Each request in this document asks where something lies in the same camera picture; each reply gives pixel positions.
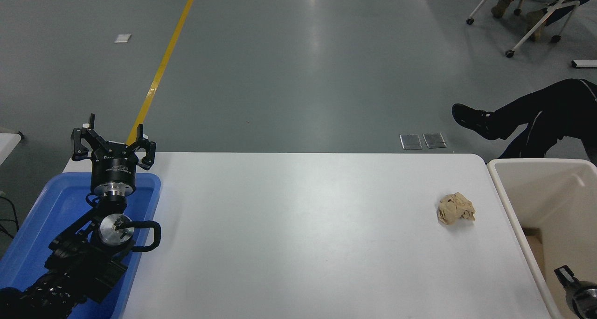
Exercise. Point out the small white floor sheet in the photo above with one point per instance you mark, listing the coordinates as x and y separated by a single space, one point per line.
122 38

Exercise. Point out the large pale bin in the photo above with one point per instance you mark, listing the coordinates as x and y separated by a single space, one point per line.
559 202

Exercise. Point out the blue plastic tray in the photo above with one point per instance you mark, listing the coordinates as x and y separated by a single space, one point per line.
56 207

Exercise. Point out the yellow floor tape line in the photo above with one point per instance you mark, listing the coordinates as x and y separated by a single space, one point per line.
163 62

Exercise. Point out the white flat bar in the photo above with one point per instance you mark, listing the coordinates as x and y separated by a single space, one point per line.
585 64

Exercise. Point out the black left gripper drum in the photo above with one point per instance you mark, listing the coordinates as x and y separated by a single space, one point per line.
114 167

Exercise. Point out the tan paper ball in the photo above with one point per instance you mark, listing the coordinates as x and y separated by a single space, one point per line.
454 209

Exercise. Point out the silver floor plate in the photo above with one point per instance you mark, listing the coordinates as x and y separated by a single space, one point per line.
434 140
411 142

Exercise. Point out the white-framed wheeled chair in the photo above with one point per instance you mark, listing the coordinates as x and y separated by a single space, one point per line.
536 25

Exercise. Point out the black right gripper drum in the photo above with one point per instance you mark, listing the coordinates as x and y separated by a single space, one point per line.
580 296

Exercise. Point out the small white side table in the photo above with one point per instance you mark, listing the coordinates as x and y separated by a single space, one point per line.
7 146

